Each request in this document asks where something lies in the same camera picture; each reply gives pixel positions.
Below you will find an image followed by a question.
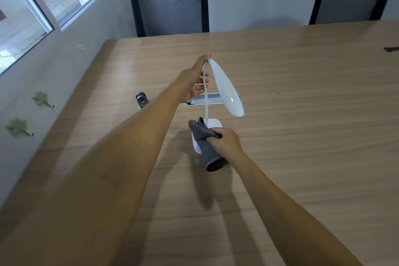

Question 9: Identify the person's left hand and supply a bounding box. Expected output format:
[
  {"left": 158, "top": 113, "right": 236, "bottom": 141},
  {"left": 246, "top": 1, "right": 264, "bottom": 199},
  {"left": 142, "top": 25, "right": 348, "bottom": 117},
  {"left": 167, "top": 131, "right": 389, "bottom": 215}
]
[{"left": 173, "top": 53, "right": 212, "bottom": 105}]

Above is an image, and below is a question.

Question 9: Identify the person's right hand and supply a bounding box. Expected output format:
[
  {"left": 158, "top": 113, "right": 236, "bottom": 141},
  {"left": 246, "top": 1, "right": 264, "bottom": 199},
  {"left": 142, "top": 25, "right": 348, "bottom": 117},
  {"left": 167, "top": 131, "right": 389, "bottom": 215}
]
[{"left": 211, "top": 127, "right": 244, "bottom": 163}]

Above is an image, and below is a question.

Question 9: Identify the grey cleaning cloth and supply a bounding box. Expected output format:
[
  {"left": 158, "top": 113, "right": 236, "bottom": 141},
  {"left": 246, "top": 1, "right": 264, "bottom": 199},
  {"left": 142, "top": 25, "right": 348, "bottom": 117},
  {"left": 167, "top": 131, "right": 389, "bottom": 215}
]
[{"left": 188, "top": 117, "right": 230, "bottom": 173}]

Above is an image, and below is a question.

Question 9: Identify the white desk lamp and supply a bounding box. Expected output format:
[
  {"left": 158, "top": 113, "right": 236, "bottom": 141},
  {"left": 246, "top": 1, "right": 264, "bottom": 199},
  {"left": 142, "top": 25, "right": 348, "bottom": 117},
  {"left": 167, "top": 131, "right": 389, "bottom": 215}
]
[{"left": 191, "top": 59, "right": 245, "bottom": 155}]

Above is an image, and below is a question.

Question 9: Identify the person's left forearm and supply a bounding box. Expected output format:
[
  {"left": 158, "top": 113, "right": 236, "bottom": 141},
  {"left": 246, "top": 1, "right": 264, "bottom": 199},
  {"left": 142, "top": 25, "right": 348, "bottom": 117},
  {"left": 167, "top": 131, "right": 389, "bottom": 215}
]
[{"left": 0, "top": 83, "right": 181, "bottom": 266}]

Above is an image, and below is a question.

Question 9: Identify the person's right forearm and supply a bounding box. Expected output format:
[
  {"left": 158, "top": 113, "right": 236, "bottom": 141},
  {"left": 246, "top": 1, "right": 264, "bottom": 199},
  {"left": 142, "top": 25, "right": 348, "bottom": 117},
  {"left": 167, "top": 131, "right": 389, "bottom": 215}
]
[{"left": 229, "top": 152, "right": 364, "bottom": 266}]

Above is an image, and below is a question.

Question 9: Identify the silver table socket box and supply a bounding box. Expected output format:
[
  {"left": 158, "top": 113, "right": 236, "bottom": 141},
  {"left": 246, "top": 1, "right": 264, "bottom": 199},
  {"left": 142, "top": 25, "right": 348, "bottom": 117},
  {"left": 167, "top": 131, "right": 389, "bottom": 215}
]
[{"left": 184, "top": 92, "right": 242, "bottom": 107}]

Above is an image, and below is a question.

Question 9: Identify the white framed window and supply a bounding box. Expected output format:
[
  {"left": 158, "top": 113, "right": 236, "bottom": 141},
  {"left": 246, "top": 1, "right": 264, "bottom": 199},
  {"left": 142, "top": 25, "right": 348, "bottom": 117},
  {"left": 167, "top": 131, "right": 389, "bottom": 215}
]
[{"left": 0, "top": 0, "right": 101, "bottom": 76}]

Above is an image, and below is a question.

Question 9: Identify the green leaf wall sticker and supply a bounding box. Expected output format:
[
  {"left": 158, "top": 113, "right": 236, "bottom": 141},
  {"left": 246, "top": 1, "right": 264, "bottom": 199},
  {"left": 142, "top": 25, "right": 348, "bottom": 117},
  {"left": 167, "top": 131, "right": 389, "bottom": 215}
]
[
  {"left": 32, "top": 91, "right": 55, "bottom": 109},
  {"left": 5, "top": 118, "right": 35, "bottom": 138}
]

